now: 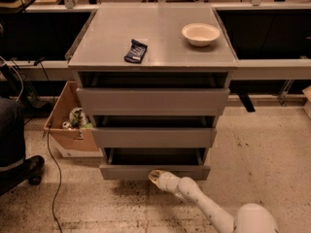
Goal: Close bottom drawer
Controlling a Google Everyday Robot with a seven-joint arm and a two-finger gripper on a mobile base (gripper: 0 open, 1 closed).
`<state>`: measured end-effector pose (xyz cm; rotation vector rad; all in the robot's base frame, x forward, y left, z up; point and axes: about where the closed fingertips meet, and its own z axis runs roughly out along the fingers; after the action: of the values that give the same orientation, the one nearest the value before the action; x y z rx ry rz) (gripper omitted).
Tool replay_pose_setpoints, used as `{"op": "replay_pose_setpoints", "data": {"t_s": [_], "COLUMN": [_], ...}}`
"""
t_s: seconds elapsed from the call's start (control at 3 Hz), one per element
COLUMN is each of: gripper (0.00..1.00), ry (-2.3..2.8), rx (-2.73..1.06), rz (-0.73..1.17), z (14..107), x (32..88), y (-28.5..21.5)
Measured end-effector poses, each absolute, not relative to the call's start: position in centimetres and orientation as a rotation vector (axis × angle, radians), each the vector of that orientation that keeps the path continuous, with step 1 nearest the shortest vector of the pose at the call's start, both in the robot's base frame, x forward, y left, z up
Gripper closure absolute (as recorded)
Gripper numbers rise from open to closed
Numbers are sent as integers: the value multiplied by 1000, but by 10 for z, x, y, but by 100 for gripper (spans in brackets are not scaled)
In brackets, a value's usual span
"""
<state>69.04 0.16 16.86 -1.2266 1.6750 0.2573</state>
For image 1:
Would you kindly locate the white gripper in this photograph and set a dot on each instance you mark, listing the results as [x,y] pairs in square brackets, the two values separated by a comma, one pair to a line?
[167,181]

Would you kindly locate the grey bottom drawer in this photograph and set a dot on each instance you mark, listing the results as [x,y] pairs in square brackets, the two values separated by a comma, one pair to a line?
[136,164]

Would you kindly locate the grey drawer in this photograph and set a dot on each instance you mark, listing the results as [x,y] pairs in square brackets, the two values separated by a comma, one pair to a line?
[154,132]
[153,94]
[136,164]

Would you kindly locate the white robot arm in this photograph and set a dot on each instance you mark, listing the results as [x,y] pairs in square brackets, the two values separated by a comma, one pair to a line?
[250,218]

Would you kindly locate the grey middle drawer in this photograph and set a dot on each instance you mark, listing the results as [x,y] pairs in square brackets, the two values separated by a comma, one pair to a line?
[154,132]

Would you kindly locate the grey top drawer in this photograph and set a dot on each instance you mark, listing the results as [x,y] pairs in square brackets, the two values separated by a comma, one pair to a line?
[153,94]

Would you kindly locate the grey drawer cabinet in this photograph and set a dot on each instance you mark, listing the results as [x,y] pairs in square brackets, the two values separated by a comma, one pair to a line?
[159,26]

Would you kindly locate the white box under cardboard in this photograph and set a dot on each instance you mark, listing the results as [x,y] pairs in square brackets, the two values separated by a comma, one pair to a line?
[67,153]

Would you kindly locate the crumpled green white trash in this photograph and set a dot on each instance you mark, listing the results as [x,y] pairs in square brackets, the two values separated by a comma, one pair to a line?
[77,120]

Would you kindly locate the brown cardboard box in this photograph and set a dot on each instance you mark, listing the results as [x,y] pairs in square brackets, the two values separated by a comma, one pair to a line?
[73,139]

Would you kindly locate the dark blue snack packet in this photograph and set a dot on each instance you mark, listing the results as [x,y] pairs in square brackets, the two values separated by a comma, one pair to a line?
[136,53]

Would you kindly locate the white paper bowl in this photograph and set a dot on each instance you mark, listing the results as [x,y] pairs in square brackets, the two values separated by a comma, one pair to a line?
[200,34]

